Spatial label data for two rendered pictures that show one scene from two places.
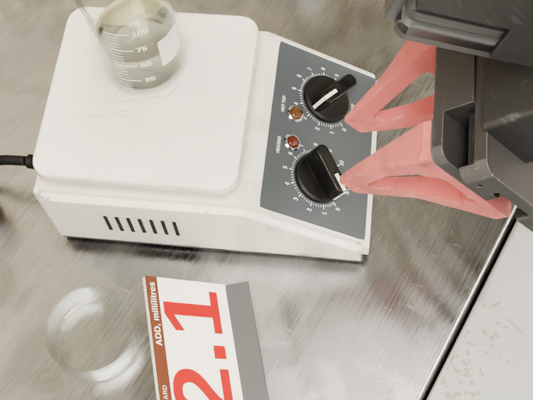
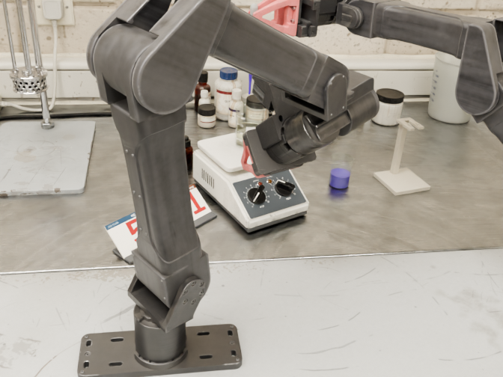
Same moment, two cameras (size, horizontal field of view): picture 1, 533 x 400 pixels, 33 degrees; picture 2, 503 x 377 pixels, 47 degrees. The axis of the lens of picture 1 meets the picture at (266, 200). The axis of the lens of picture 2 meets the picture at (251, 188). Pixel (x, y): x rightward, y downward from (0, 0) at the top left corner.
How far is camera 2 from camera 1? 0.71 m
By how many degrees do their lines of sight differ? 43
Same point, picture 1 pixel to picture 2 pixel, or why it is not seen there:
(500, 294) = (270, 264)
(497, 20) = (263, 87)
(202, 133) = (238, 158)
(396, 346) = (228, 250)
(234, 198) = (228, 176)
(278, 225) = (232, 193)
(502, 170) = (251, 138)
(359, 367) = (213, 246)
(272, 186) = (241, 184)
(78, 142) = (212, 143)
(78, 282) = not seen: hidden behind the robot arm
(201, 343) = not seen: hidden behind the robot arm
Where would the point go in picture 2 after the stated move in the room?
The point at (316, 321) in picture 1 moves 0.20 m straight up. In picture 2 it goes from (219, 233) to (223, 123)
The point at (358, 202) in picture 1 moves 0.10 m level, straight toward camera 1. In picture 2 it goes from (260, 212) to (207, 227)
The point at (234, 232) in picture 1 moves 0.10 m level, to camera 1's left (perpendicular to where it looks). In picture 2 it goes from (223, 191) to (187, 170)
